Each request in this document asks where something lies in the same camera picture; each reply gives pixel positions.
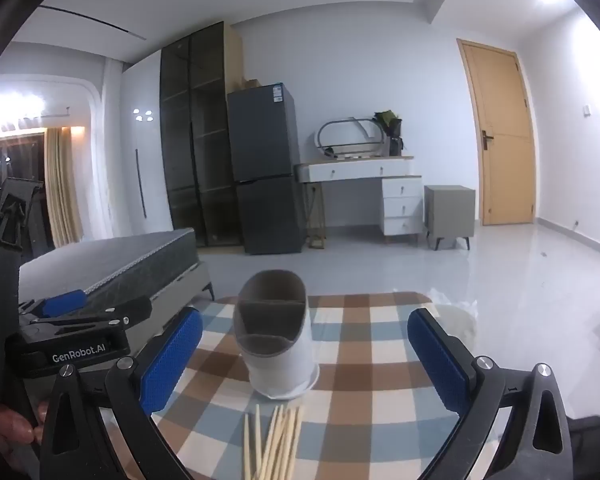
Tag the small cardboard box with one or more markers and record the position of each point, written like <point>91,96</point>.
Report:
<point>250,84</point>

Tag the black bag with green plant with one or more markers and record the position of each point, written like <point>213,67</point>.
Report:
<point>395,140</point>

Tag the bunch of wooden chopsticks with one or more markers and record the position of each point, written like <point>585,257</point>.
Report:
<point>280,460</point>

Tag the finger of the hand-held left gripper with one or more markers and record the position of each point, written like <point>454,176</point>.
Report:
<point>105,312</point>
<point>62,302</point>

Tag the window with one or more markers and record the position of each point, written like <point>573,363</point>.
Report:
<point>25,160</point>

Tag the grey nightstand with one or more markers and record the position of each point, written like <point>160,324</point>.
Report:
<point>450,210</point>

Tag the grey refrigerator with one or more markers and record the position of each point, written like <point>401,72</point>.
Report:
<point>265,160</point>

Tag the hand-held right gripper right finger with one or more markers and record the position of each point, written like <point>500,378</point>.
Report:
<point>440,360</point>

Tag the cream round stool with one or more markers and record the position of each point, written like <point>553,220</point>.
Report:
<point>457,322</point>

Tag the oval mirror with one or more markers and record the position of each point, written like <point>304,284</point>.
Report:
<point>350,135</point>

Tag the dark glass cabinet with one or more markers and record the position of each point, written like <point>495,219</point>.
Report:
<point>200,135</point>

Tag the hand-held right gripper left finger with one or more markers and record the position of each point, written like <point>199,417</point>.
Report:
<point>170,360</point>

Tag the white and grey utensil holder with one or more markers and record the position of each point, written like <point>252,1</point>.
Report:
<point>280,360</point>

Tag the beige curtain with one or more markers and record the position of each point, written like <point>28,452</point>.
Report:
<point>62,190</point>

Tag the person's left hand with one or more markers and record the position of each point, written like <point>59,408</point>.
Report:
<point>5,425</point>

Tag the wooden door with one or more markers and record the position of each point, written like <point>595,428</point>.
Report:
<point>505,160</point>

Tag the gold frame stool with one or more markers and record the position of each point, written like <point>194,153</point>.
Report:
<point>316,243</point>

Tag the white wardrobe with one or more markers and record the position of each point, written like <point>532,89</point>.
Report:
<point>145,160</point>

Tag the grey bed frame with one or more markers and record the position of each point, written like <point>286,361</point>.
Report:
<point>185,285</point>

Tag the dark grey mattress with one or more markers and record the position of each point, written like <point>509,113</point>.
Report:
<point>120,260</point>

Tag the white dressing table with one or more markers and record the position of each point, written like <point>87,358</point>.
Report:
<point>400,195</point>

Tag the checked tablecloth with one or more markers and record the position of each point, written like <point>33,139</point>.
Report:
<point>360,360</point>

